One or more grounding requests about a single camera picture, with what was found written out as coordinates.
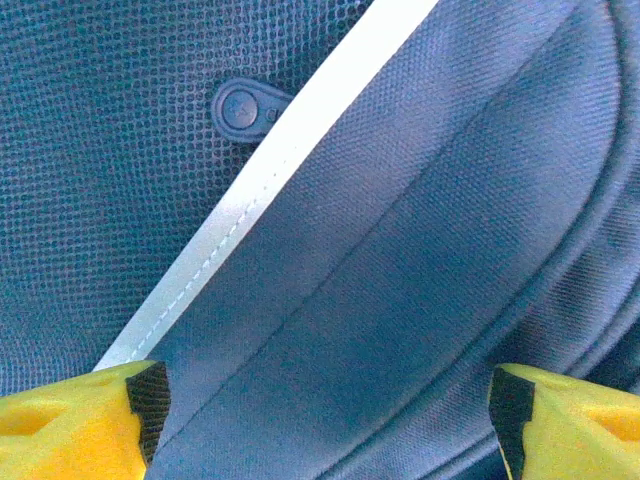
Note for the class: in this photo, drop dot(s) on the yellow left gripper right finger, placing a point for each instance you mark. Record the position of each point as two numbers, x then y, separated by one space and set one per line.
580 430

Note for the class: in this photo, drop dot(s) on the navy blue backpack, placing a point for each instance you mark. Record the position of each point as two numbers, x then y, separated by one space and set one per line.
350 200

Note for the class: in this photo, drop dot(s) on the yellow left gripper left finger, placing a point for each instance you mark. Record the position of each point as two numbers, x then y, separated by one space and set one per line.
70 430

